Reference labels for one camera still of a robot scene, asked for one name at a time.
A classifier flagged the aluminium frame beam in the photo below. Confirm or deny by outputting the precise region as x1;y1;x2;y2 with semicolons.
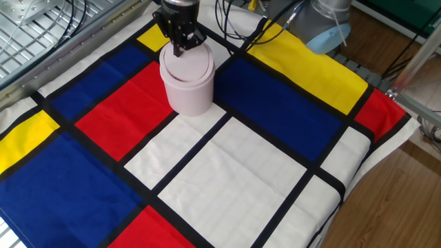
395;92;441;129

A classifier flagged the silver cable plug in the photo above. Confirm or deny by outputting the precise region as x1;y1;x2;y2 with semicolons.
282;10;301;31

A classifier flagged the silver perforated mounting plate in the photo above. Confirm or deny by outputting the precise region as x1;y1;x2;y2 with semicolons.
0;0;63;27

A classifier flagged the Mondrian colour-block tablecloth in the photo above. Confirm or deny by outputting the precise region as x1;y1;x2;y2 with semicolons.
0;0;422;248

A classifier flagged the aluminium frame post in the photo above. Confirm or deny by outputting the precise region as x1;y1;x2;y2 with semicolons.
385;30;441;101

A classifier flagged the pink swing-lid trash can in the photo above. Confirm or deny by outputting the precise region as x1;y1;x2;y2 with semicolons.
158;40;216;117

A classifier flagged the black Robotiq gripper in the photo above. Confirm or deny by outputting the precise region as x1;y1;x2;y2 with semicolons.
152;1;207;58

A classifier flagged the grey cable bundle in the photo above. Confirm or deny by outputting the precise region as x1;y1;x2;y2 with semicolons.
416;110;441;154

